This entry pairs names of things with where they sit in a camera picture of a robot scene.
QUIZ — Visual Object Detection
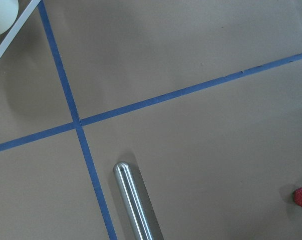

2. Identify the white cup rack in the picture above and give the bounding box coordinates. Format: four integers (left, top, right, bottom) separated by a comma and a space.
0, 0, 40, 58

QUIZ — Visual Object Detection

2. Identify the steel muddler black tip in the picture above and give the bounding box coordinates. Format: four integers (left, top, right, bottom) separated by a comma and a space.
113, 161, 155, 240

